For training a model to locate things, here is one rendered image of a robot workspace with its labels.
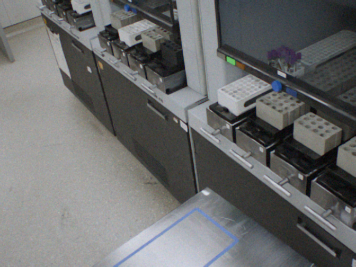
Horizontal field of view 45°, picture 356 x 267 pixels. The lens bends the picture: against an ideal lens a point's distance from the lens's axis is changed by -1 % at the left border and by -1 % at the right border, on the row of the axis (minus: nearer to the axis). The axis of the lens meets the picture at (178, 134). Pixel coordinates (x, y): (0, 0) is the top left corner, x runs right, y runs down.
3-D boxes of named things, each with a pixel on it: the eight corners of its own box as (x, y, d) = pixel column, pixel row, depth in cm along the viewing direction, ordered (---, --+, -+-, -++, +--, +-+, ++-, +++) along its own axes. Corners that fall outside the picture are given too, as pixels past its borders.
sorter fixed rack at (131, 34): (175, 20, 205) (174, 8, 201) (187, 26, 197) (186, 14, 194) (120, 42, 193) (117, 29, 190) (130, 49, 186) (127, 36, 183)
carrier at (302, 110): (304, 119, 129) (305, 103, 125) (300, 122, 128) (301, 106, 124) (277, 104, 137) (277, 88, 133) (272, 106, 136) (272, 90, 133)
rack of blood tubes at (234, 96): (283, 73, 155) (284, 58, 151) (304, 83, 148) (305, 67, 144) (217, 106, 144) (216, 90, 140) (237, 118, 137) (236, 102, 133)
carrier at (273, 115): (287, 128, 126) (288, 112, 123) (283, 132, 126) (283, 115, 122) (260, 113, 135) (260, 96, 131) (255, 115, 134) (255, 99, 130)
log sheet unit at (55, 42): (59, 68, 305) (43, 20, 283) (73, 82, 286) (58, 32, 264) (55, 69, 304) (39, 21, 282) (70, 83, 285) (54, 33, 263)
